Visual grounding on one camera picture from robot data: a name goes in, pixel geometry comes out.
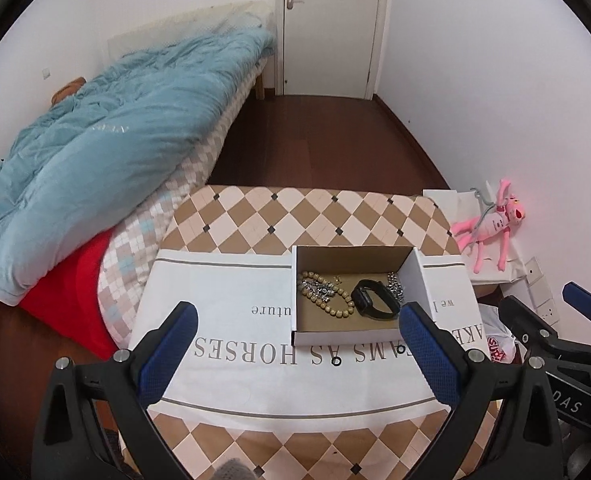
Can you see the black smart band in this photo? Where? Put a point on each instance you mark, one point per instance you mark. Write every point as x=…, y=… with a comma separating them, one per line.
x=361, y=299

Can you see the white printed cloth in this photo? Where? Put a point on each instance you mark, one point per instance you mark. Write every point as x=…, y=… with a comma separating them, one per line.
x=215, y=300

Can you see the checkered bedsheet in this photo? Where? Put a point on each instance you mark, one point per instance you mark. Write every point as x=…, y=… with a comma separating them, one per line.
x=140, y=255

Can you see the white plastic bag red print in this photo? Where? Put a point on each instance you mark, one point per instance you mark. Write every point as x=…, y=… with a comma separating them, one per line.
x=505, y=335

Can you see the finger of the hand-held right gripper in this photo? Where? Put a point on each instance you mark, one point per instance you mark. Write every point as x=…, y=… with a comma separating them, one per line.
x=530, y=322
x=581, y=300

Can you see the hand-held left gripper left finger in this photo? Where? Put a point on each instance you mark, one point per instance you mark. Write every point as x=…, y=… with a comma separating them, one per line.
x=173, y=345

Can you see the brown cushion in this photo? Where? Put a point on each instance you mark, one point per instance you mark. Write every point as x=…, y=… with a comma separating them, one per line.
x=67, y=89

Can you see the white door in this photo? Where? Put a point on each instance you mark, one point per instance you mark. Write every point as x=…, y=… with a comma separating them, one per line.
x=330, y=25

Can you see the white cardboard box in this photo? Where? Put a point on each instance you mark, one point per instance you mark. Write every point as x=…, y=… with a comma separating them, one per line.
x=345, y=338

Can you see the white paper bags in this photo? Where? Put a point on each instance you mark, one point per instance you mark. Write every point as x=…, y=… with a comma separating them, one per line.
x=455, y=205

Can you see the red blanket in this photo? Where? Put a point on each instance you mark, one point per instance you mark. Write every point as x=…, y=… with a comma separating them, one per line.
x=70, y=290

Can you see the pink plush toy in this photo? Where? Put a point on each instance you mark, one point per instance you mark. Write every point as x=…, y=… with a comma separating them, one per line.
x=493, y=222

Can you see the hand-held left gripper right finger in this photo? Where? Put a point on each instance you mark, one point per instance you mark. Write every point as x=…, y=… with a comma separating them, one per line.
x=425, y=355

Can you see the checkered table cover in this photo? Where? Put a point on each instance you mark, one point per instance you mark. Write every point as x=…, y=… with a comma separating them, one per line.
x=325, y=210

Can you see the grey fuzzy cloth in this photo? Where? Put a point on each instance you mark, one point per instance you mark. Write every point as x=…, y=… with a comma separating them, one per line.
x=233, y=469

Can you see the wooden bed leg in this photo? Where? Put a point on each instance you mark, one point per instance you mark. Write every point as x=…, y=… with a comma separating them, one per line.
x=260, y=85

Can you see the blue quilt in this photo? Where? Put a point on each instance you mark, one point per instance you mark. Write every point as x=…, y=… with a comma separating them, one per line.
x=100, y=160

